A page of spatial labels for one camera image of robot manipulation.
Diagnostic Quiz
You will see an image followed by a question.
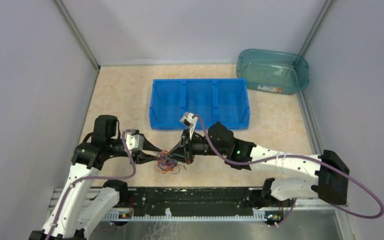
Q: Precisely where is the teal transparent plastic tub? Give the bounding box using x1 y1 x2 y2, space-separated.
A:
236 48 310 95

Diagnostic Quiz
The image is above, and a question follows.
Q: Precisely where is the white toothed cable strip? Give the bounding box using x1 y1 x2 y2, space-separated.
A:
101 211 268 222

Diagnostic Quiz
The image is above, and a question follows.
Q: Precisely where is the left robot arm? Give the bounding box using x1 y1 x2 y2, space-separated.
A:
29 115 160 240

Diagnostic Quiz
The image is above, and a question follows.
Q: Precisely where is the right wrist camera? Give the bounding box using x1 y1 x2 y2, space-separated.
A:
180 111 198 140

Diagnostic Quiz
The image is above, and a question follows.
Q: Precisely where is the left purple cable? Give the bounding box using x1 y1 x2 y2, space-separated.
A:
44 129 137 240

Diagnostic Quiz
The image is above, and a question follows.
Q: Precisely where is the bundle of cables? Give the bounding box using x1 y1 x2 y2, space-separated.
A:
154 150 187 175

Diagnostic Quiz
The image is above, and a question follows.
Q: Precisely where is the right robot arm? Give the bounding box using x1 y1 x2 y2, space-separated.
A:
168 122 350 206

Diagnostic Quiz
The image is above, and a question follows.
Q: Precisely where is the blue three-compartment bin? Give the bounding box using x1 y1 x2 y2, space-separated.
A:
148 78 251 130

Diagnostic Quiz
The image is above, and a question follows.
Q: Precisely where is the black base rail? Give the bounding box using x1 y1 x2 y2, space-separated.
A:
127 187 279 217

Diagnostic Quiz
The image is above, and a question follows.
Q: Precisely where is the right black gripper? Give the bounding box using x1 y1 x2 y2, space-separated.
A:
165 127 227 165

